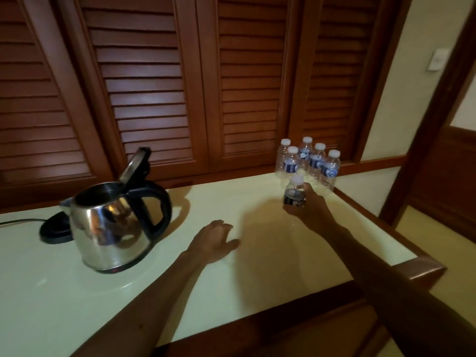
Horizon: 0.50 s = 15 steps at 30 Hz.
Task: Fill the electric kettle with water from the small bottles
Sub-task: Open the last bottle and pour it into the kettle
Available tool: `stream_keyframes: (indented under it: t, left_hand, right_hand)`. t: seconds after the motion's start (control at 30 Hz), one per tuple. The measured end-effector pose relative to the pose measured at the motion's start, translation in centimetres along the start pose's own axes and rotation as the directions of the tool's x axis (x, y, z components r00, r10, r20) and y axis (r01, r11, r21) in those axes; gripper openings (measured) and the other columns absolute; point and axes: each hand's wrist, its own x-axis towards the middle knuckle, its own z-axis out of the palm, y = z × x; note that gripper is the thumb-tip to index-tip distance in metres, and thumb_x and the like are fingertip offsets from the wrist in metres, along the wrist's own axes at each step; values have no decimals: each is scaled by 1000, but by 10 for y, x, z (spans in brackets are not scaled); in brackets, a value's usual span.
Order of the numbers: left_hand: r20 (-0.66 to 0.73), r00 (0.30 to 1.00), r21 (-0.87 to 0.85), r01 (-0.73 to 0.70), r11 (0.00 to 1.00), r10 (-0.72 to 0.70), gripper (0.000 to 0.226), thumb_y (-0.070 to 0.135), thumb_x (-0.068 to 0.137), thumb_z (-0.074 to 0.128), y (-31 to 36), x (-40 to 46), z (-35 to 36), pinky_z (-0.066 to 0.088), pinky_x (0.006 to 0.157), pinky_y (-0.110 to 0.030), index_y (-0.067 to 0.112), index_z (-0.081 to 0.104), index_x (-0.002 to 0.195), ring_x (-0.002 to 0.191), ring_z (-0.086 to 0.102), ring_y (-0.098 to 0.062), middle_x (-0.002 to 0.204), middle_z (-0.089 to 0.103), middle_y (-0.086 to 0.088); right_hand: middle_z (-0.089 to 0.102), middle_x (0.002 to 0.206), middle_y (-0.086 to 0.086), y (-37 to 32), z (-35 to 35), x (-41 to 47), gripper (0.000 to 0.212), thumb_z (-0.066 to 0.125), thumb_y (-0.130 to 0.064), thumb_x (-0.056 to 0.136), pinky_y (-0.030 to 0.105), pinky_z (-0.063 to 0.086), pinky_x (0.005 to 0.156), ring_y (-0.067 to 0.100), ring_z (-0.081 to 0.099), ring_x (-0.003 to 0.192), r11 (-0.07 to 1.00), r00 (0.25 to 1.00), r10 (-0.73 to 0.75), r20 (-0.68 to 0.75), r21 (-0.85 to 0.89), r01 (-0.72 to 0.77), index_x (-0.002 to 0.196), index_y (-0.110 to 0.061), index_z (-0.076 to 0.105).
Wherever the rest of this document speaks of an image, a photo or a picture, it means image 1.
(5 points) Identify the person's left hand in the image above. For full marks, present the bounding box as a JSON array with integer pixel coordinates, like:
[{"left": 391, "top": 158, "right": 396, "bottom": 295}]
[{"left": 184, "top": 220, "right": 241, "bottom": 266}]

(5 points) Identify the person's right hand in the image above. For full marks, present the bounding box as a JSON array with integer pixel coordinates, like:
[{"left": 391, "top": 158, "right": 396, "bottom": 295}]
[{"left": 282, "top": 181, "right": 338, "bottom": 236}]

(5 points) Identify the clear water bottle blue label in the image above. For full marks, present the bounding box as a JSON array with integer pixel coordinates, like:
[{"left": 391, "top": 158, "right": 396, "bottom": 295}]
[
  {"left": 307, "top": 142, "right": 327, "bottom": 182},
  {"left": 319, "top": 149, "right": 342, "bottom": 194},
  {"left": 297, "top": 136, "right": 314, "bottom": 172},
  {"left": 283, "top": 174, "right": 307, "bottom": 209},
  {"left": 282, "top": 146, "right": 300, "bottom": 186}
]

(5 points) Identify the clear unlabeled water bottle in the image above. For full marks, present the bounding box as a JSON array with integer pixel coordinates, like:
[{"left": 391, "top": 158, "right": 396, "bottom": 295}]
[{"left": 275, "top": 138, "right": 292, "bottom": 179}]

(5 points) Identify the steel electric kettle black handle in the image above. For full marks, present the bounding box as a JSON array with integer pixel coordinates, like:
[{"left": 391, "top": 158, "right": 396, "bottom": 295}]
[{"left": 59, "top": 146, "right": 174, "bottom": 275}]

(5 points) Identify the person's right forearm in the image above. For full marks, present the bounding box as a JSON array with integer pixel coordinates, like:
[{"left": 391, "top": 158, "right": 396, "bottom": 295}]
[{"left": 323, "top": 223, "right": 476, "bottom": 357}]

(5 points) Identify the person's left forearm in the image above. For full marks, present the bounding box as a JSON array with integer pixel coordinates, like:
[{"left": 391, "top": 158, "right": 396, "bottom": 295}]
[{"left": 70, "top": 250, "right": 203, "bottom": 357}]

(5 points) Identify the black round kettle base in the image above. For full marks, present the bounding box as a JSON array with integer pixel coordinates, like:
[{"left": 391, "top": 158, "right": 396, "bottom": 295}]
[{"left": 39, "top": 210, "right": 74, "bottom": 245}]

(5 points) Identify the wooden cabinet cream top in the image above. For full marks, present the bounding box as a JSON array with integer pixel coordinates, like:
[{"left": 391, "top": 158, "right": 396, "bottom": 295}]
[{"left": 0, "top": 167, "right": 447, "bottom": 357}]

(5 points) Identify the brown wooden door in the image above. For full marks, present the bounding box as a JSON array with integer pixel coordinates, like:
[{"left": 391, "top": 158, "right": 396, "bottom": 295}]
[{"left": 408, "top": 125, "right": 476, "bottom": 243}]

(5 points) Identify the brown louvered wooden shutter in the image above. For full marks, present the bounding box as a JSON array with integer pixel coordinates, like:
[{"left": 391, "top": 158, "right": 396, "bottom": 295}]
[
  {"left": 0, "top": 0, "right": 114, "bottom": 207},
  {"left": 288, "top": 0, "right": 412, "bottom": 165},
  {"left": 56, "top": 0, "right": 210, "bottom": 182},
  {"left": 195, "top": 0, "right": 302, "bottom": 171}
]

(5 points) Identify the white wall switch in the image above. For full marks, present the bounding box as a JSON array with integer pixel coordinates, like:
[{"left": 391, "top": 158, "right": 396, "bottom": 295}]
[{"left": 426, "top": 48, "right": 451, "bottom": 73}]

